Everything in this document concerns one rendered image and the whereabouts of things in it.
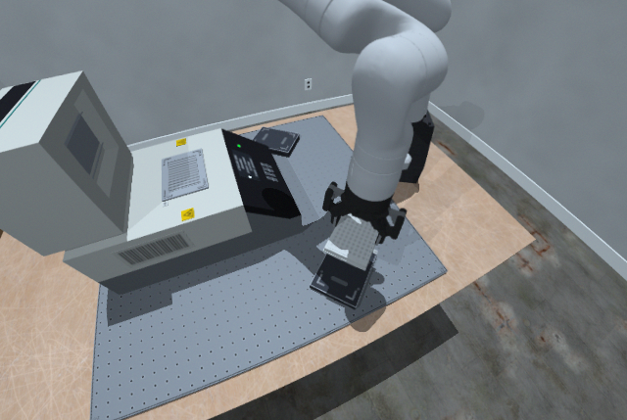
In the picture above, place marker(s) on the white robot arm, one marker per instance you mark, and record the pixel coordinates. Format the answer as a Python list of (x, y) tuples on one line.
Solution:
[(390, 78)]

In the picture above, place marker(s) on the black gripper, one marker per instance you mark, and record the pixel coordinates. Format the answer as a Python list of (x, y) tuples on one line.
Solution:
[(356, 203)]

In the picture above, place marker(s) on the white lab instrument with lid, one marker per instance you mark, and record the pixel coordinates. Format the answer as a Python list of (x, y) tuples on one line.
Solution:
[(168, 209)]

